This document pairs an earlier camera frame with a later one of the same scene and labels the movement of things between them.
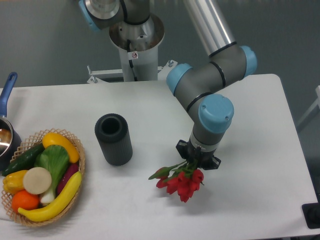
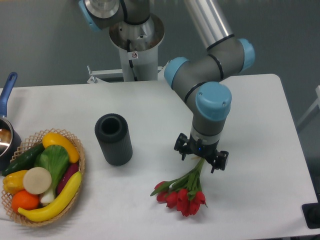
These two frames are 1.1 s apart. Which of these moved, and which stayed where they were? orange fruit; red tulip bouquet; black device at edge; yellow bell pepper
Moved: red tulip bouquet
Stayed: yellow bell pepper; orange fruit; black device at edge
